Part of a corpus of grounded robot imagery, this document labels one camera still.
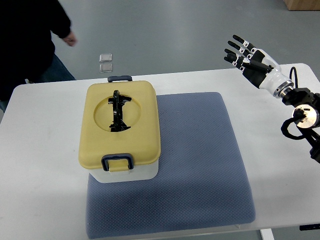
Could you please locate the person in dark clothes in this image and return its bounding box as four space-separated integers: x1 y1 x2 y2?
0 0 71 101

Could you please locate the yellow box lid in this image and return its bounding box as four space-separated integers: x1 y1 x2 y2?
78 80 161 172

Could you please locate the black clamp at table edge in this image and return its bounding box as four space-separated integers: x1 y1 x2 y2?
299 224 320 231

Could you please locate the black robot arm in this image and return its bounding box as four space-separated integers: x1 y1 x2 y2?
281 67 320 162

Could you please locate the white storage box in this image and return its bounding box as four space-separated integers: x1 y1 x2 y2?
88 159 159 183

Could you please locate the white table leg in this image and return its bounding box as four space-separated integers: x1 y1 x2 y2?
259 228 275 240

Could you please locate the blue grey cushion mat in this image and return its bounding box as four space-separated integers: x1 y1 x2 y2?
86 92 256 239

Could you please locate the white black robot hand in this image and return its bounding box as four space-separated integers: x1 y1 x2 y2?
224 35 294 98

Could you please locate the cardboard box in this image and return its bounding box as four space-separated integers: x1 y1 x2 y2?
283 0 320 11

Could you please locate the upper floor socket plate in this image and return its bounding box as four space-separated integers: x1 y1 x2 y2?
99 53 113 63

